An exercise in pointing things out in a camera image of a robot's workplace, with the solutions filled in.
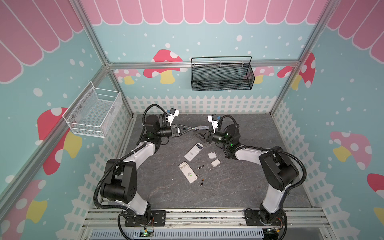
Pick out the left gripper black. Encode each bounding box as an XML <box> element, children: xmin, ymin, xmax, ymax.
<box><xmin>156</xmin><ymin>123</ymin><xmax>192</xmax><ymax>138</ymax></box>

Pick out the clear handle screwdriver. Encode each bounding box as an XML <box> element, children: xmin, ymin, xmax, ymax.
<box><xmin>192</xmin><ymin>126</ymin><xmax>210</xmax><ymax>131</ymax></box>

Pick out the white remote control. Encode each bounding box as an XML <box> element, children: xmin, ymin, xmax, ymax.
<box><xmin>179</xmin><ymin>162</ymin><xmax>198</xmax><ymax>184</ymax></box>
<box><xmin>184</xmin><ymin>143</ymin><xmax>204</xmax><ymax>162</ymax></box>

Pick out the white battery cover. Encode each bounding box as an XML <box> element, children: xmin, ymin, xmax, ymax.
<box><xmin>208</xmin><ymin>153</ymin><xmax>217</xmax><ymax>159</ymax></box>
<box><xmin>211</xmin><ymin>159</ymin><xmax>221</xmax><ymax>168</ymax></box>

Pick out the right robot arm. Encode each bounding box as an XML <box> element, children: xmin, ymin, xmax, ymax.
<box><xmin>194</xmin><ymin>114</ymin><xmax>307</xmax><ymax>226</ymax></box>

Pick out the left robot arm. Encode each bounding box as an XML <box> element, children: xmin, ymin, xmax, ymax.
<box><xmin>93</xmin><ymin>104</ymin><xmax>190</xmax><ymax>226</ymax></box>

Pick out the black mesh wall basket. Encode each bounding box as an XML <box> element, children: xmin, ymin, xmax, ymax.
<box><xmin>191</xmin><ymin>56</ymin><xmax>256</xmax><ymax>92</ymax></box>

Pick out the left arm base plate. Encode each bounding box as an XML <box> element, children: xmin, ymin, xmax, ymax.
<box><xmin>124</xmin><ymin>210</ymin><xmax>167</xmax><ymax>227</ymax></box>

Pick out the white mesh wall basket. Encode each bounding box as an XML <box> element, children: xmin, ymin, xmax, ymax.
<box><xmin>63</xmin><ymin>82</ymin><xmax>123</xmax><ymax>138</ymax></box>

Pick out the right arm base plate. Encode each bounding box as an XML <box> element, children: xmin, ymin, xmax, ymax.
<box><xmin>244</xmin><ymin>208</ymin><xmax>287</xmax><ymax>226</ymax></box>

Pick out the white slotted cable duct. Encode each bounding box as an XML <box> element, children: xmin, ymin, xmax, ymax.
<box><xmin>89</xmin><ymin>229</ymin><xmax>265</xmax><ymax>240</ymax></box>

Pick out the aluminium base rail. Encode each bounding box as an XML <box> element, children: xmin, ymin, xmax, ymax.
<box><xmin>78</xmin><ymin>208</ymin><xmax>336</xmax><ymax>240</ymax></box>

